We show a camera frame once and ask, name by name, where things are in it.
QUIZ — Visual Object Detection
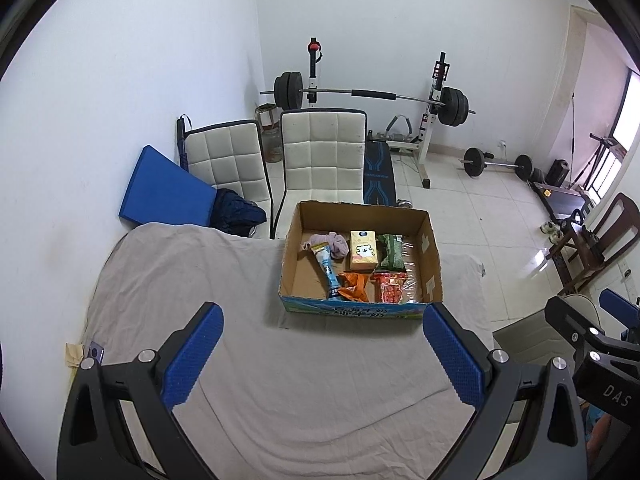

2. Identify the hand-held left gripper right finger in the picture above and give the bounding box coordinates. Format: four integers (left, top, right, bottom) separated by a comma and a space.
422, 302, 588, 480

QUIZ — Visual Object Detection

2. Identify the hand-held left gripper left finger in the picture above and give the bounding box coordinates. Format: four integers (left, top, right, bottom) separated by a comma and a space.
56, 301, 225, 480

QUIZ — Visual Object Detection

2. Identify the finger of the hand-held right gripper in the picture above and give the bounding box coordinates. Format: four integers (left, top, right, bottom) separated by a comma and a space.
544, 296, 640, 413
599, 288, 640, 333

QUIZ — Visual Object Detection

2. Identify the red snack packet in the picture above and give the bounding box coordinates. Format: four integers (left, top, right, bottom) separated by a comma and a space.
371, 271, 408, 305

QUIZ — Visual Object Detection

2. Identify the orange snack packet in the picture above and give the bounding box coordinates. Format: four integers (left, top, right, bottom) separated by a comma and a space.
336, 271, 376, 304

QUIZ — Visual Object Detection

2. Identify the green snack packet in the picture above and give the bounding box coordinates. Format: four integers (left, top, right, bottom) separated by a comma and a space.
375, 232, 405, 272

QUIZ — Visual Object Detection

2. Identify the cardboard box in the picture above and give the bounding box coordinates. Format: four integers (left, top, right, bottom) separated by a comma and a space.
278, 200, 445, 321

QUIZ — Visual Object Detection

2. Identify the yellow tissue pack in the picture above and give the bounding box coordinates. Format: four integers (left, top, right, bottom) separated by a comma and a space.
349, 230, 378, 272

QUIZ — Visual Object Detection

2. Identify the long blue packet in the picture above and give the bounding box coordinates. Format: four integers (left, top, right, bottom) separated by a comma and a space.
311, 242, 346, 301

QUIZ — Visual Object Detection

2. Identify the pink sock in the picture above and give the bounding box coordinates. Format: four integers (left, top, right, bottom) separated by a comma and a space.
300, 231, 353, 261

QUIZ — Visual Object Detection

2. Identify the person's right forearm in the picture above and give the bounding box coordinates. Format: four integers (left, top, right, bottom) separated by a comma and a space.
585, 412, 613, 456

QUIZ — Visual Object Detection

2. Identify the grey tablecloth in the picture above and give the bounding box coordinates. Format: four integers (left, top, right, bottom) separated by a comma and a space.
65, 222, 488, 480

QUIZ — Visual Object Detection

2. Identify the dark wooden chair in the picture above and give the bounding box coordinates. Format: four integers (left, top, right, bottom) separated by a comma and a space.
545, 192, 640, 296

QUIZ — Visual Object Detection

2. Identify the treadmill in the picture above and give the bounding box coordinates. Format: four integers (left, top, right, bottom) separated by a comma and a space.
530, 180, 593, 221

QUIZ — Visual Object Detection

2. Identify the dark blue jacket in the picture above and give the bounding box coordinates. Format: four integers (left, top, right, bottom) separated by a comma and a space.
212, 188, 267, 236

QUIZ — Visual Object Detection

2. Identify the black speaker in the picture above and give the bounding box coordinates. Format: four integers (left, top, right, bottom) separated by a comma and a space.
545, 159, 571, 186

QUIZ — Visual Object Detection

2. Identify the dark tripod stand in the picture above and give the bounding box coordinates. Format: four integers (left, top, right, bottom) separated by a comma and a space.
570, 132, 626, 191

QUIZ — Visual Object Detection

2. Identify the blue foam mat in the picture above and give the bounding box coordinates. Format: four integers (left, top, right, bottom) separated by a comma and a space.
118, 146, 219, 228

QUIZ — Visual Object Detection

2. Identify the window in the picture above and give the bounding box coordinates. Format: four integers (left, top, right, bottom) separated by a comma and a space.
612, 70, 640, 151

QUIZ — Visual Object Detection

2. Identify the short barbell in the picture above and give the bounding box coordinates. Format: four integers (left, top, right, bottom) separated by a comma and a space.
460, 147, 535, 182

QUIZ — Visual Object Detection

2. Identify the white padded chair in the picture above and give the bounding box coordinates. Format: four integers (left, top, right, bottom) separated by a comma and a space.
272, 108, 368, 238
182, 119, 273, 221

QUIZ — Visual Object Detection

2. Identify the black and blue stick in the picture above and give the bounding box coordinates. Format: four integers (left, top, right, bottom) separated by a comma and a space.
175, 115, 193, 171

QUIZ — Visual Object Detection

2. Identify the white weight bench rack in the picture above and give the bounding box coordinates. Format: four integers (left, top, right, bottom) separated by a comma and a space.
306, 37, 451, 206

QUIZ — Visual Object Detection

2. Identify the long barbell with black plates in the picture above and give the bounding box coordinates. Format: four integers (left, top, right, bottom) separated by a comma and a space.
260, 71, 476, 127

